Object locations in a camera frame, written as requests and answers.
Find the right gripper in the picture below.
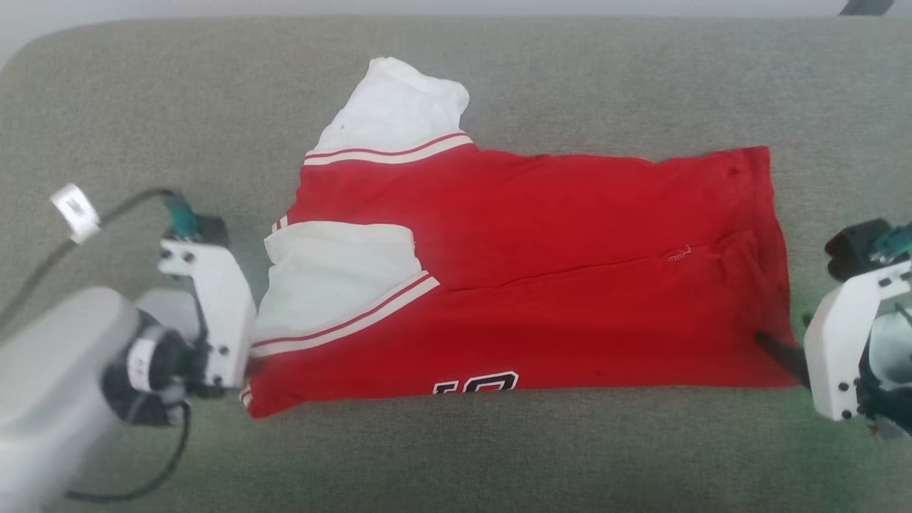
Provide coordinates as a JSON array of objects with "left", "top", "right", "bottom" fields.
[{"left": 754, "top": 299, "right": 912, "bottom": 437}]

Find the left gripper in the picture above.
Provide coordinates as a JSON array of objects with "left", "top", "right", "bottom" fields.
[{"left": 103, "top": 289, "right": 230, "bottom": 428}]

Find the red and white basketball jersey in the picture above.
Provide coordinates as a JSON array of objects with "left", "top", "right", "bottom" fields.
[{"left": 239, "top": 57, "right": 800, "bottom": 420}]

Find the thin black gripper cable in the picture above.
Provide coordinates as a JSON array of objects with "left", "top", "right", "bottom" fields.
[{"left": 64, "top": 400, "right": 193, "bottom": 504}]

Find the left camera cable teal plug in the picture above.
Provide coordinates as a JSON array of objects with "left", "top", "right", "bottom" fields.
[{"left": 0, "top": 187, "right": 202, "bottom": 328}]

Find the white cable label tag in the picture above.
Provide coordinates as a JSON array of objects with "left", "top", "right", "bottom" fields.
[{"left": 50, "top": 184, "right": 102, "bottom": 244}]

